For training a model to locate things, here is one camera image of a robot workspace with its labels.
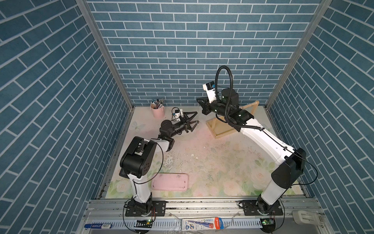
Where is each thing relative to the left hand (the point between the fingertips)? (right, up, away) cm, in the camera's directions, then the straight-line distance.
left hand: (201, 119), depth 80 cm
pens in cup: (-31, +11, +23) cm, 40 cm away
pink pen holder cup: (-31, +6, +28) cm, 42 cm away
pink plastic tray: (-18, -35, +1) cm, 39 cm away
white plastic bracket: (+51, -48, -10) cm, 71 cm away
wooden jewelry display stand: (+14, -6, +22) cm, 27 cm away
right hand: (-2, +10, -7) cm, 13 cm away
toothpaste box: (0, -50, -11) cm, 51 cm away
